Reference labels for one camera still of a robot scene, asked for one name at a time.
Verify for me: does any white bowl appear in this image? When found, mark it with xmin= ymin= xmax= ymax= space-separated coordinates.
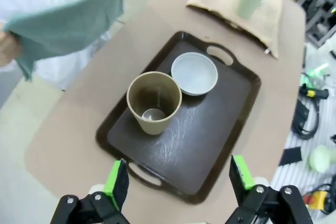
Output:
xmin=171 ymin=52 xmax=219 ymax=97

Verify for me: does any tall beige cup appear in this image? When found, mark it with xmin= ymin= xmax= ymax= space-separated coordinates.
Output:
xmin=126 ymin=71 xmax=183 ymax=136

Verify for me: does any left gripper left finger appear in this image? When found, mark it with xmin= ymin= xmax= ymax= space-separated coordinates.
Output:
xmin=54 ymin=158 xmax=131 ymax=224

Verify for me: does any yellow black hand tool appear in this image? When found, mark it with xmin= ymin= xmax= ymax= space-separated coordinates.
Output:
xmin=301 ymin=84 xmax=329 ymax=99

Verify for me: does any pale green white object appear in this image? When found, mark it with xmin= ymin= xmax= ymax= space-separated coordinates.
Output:
xmin=309 ymin=144 xmax=333 ymax=174

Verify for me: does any grey metal frame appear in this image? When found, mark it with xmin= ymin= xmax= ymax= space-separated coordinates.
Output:
xmin=303 ymin=0 xmax=336 ymax=48

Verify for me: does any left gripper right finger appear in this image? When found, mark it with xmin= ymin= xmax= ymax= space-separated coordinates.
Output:
xmin=227 ymin=155 xmax=314 ymax=224

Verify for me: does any green cloth mat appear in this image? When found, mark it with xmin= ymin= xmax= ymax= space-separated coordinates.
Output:
xmin=1 ymin=0 xmax=132 ymax=82

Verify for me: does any black square pad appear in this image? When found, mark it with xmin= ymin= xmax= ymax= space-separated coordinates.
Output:
xmin=279 ymin=146 xmax=303 ymax=166

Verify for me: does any dark brown handled tray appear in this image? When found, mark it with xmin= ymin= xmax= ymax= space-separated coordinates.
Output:
xmin=95 ymin=31 xmax=262 ymax=206

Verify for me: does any coiled black cable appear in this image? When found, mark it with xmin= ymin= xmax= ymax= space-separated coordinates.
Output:
xmin=290 ymin=100 xmax=320 ymax=140

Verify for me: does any person's right hand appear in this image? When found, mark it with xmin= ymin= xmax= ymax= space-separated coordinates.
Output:
xmin=0 ymin=30 xmax=24 ymax=67

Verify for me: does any beige cloth mat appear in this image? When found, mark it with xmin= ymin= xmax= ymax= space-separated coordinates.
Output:
xmin=185 ymin=0 xmax=284 ymax=59

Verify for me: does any yellow emergency stop box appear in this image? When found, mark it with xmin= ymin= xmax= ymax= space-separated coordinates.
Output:
xmin=303 ymin=190 xmax=332 ymax=216

